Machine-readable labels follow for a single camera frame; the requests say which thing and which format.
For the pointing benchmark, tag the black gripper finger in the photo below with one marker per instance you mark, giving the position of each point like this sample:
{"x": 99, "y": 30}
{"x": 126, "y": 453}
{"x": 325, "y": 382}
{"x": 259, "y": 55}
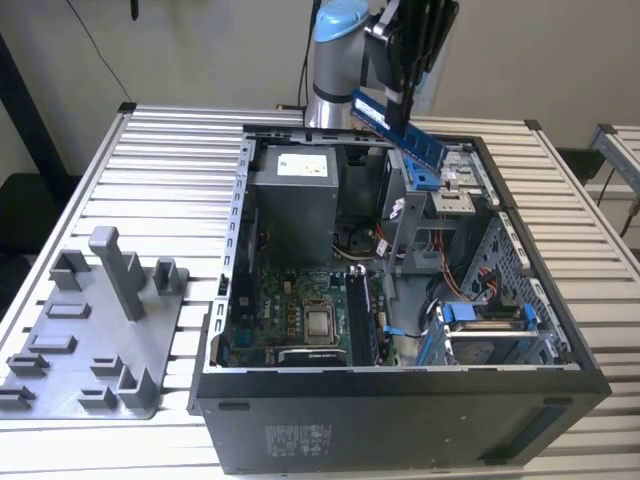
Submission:
{"x": 405, "y": 110}
{"x": 442, "y": 30}

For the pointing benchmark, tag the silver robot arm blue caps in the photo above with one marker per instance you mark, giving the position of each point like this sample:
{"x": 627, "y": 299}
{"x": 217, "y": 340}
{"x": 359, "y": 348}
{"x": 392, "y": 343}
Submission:
{"x": 340, "y": 65}

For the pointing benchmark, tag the black RAM slot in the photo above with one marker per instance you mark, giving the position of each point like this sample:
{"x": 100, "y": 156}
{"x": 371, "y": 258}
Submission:
{"x": 356, "y": 320}

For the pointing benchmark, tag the blue drive latch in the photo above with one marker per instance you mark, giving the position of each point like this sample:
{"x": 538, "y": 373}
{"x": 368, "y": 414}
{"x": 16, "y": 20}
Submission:
{"x": 422, "y": 177}

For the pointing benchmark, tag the white plastic connector block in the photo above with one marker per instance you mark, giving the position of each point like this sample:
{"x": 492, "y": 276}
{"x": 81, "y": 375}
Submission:
{"x": 398, "y": 207}

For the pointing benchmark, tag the grey metal drive cage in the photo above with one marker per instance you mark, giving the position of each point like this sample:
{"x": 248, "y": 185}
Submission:
{"x": 450, "y": 200}

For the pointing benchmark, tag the grey power supply unit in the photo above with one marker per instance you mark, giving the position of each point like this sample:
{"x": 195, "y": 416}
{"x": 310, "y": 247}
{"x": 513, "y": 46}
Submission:
{"x": 295, "y": 220}

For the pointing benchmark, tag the dark object beyond table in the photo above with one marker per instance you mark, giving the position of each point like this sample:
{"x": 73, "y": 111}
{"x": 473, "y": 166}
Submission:
{"x": 580, "y": 162}

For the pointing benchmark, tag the blue disk carrier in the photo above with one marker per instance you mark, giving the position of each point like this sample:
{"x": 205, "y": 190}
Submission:
{"x": 457, "y": 314}

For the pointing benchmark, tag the white four pin connector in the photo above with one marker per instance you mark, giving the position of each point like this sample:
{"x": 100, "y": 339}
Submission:
{"x": 287, "y": 288}

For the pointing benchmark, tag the green motherboard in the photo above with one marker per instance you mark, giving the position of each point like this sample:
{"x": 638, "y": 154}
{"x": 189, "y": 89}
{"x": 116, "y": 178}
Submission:
{"x": 280, "y": 300}

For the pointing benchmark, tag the silver CPU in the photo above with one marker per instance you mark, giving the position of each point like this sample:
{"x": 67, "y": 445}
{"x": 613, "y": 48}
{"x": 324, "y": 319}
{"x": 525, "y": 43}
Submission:
{"x": 320, "y": 324}

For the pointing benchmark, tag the black rear case fan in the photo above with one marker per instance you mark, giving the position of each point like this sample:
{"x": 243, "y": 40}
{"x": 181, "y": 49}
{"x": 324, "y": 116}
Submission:
{"x": 245, "y": 280}

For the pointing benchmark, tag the disk bay with blue rails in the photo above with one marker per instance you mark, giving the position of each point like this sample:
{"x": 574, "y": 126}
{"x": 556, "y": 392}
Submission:
{"x": 500, "y": 345}

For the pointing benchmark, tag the black graphics card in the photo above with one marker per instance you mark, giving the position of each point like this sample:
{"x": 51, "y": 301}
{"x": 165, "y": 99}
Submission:
{"x": 312, "y": 356}

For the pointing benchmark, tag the black open PC case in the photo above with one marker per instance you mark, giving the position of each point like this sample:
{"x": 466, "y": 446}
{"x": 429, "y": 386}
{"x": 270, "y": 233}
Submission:
{"x": 400, "y": 430}

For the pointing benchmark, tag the grey parts rack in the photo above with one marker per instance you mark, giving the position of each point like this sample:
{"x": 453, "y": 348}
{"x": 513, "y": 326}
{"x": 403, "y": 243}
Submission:
{"x": 100, "y": 325}

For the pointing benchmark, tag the aluminium frame side table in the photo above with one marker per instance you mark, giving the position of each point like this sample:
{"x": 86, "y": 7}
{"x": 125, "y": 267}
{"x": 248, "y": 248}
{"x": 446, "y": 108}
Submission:
{"x": 617, "y": 150}

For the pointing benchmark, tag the black slanted post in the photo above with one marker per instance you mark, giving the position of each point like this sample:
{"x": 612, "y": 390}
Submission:
{"x": 25, "y": 100}

